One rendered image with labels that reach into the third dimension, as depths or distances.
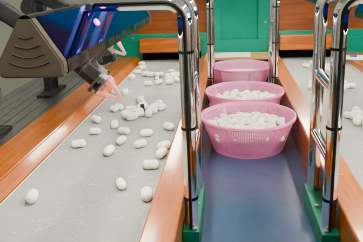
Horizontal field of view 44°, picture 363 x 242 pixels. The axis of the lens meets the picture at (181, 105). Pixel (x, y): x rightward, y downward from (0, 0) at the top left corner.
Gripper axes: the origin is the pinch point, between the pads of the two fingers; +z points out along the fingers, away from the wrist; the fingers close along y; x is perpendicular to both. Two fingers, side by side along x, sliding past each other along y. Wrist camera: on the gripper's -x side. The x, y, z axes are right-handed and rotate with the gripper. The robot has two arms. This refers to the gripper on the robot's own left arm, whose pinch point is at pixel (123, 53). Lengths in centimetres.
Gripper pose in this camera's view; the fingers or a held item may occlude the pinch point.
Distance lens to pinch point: 187.4
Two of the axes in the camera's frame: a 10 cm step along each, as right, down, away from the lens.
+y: 1.0, -2.8, 9.5
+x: -6.2, 7.3, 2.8
